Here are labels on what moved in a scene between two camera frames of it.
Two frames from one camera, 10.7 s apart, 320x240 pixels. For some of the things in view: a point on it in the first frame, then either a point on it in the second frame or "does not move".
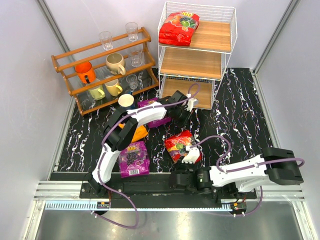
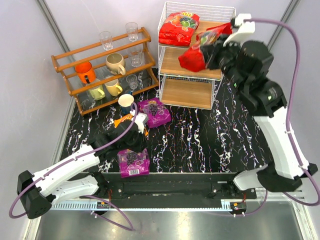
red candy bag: (176, 144) -> (194, 59)
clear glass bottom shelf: (132, 79) does not move
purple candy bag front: (133, 160) does not move
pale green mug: (97, 93) does not move
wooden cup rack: (100, 75) does not move
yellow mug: (113, 87) does not move
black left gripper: (182, 113) -> (130, 128)
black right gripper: (180, 168) -> (215, 53)
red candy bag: (178, 28) does not move
